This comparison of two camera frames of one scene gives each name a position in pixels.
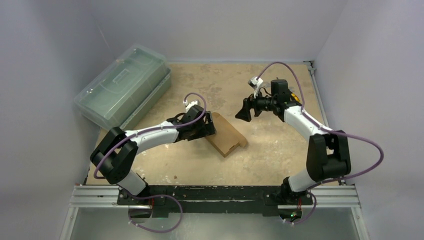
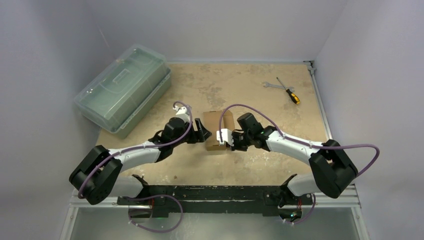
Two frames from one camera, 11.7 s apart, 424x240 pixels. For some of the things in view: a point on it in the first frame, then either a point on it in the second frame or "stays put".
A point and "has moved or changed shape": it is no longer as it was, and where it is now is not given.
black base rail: [214, 200] stays put
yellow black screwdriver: [296, 98] stays put
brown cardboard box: [226, 137] has moved or changed shape
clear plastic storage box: [132, 82] stays put
